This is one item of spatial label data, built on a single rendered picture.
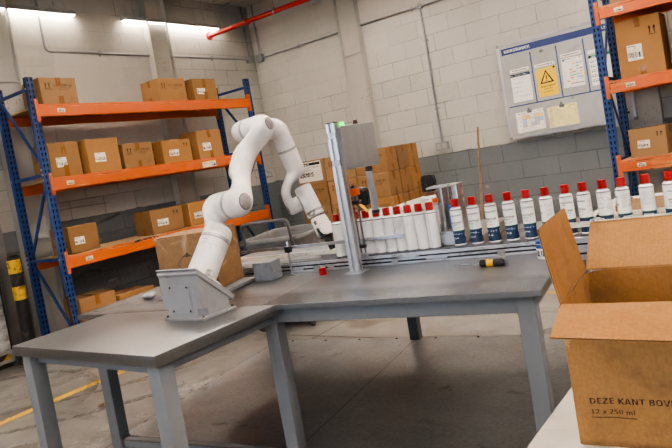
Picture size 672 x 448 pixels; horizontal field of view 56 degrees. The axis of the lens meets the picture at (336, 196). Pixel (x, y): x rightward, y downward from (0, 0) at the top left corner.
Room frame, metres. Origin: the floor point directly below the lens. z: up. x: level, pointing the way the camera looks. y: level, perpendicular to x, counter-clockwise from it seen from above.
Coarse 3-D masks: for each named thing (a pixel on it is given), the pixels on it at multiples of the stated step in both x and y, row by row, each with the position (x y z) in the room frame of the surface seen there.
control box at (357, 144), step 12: (336, 132) 2.76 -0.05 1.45; (348, 132) 2.74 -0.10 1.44; (360, 132) 2.77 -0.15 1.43; (372, 132) 2.80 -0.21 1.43; (348, 144) 2.74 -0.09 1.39; (360, 144) 2.76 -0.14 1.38; (372, 144) 2.79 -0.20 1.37; (348, 156) 2.73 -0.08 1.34; (360, 156) 2.76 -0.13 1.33; (372, 156) 2.79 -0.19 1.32; (348, 168) 2.73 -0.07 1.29
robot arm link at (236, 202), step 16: (240, 128) 2.82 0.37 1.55; (256, 128) 2.74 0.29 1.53; (272, 128) 2.78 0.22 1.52; (240, 144) 2.74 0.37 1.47; (256, 144) 2.76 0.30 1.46; (240, 160) 2.70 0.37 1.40; (240, 176) 2.65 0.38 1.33; (224, 192) 2.62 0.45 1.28; (240, 192) 2.58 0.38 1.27; (224, 208) 2.58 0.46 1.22; (240, 208) 2.56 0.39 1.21
